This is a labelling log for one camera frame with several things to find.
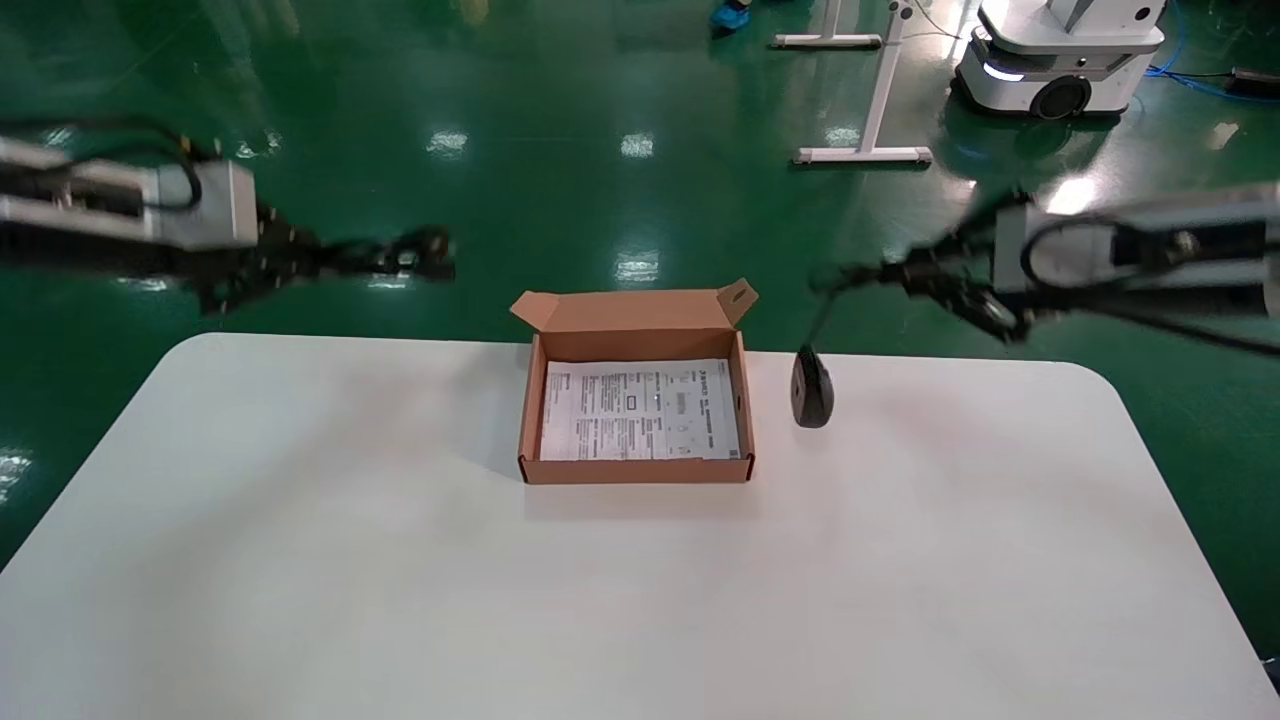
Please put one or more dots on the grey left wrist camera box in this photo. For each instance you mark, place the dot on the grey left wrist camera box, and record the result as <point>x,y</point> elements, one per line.
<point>215,205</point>

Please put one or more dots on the white T-shaped stand leg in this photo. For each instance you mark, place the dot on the white T-shaped stand leg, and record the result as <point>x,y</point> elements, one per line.
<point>880,100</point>
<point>830,40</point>

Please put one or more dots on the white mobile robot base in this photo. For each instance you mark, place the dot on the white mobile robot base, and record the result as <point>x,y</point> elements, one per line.
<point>1060,60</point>

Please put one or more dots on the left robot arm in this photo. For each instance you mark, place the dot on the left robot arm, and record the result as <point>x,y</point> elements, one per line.
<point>70,215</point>

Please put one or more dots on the printed white paper sheet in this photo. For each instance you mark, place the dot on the printed white paper sheet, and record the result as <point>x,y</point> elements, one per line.
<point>640,410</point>

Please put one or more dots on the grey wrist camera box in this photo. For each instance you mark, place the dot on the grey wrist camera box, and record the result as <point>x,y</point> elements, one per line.
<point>215,205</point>
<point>1050,245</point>

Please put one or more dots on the brown cardboard box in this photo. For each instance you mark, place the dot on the brown cardboard box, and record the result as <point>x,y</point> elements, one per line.
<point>635,470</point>

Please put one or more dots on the black floor device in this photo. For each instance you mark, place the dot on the black floor device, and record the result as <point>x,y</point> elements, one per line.
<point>1258,82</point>

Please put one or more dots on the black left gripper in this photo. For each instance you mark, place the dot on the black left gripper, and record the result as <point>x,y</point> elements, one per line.
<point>245,270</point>

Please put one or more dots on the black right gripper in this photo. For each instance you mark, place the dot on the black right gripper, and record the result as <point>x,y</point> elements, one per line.
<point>985,290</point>

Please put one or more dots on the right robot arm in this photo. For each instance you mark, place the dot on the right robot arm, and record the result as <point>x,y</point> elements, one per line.
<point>1190,270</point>

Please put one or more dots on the blue shoe cover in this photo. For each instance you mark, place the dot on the blue shoe cover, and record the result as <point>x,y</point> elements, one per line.
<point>730,15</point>

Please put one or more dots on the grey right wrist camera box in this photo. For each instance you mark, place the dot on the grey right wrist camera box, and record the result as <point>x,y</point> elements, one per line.
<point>1050,245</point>

